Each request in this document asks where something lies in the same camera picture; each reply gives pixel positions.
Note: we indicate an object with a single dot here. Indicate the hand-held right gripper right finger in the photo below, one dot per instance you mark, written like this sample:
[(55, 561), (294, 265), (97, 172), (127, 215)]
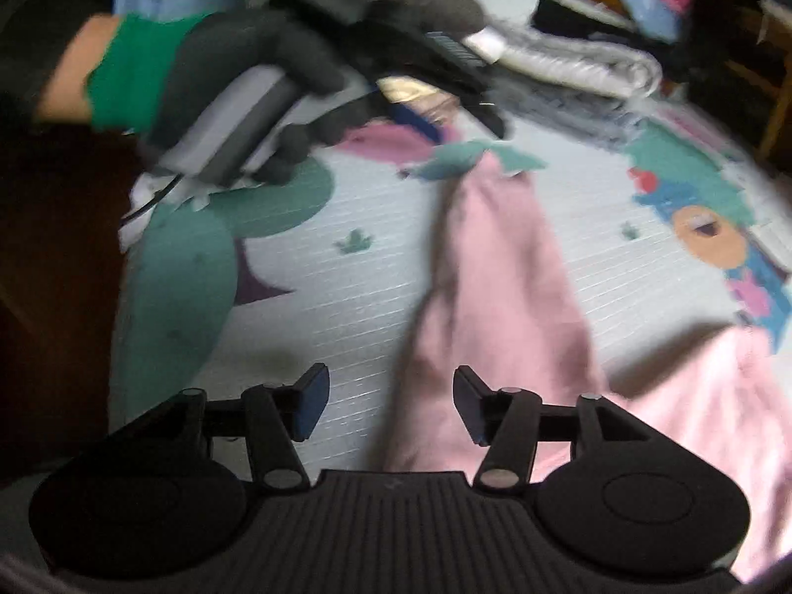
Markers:
[(468, 405)]

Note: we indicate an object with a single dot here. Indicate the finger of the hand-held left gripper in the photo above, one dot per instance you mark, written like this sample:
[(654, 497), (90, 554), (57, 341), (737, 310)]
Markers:
[(486, 108), (417, 120)]

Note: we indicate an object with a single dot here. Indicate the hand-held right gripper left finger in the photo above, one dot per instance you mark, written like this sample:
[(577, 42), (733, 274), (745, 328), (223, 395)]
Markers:
[(312, 402)]

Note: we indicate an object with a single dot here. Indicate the pink sweatshirt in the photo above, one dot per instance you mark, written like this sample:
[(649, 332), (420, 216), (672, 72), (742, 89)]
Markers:
[(495, 297)]

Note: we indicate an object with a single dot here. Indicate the person's left forearm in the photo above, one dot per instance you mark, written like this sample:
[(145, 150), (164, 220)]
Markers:
[(68, 86)]

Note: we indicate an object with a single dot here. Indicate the light grey folded clothes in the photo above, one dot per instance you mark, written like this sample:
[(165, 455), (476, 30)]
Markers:
[(581, 65)]

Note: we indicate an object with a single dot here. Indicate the person's left hand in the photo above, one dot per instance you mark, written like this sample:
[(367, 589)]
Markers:
[(247, 49)]

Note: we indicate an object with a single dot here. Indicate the black cloth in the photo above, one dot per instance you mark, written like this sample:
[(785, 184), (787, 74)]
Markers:
[(569, 15)]

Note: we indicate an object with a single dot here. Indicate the printed play mat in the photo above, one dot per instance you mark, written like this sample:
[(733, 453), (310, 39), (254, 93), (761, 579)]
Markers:
[(371, 260)]

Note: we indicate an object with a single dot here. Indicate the wooden chair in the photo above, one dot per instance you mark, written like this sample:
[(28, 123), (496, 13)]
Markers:
[(770, 93)]

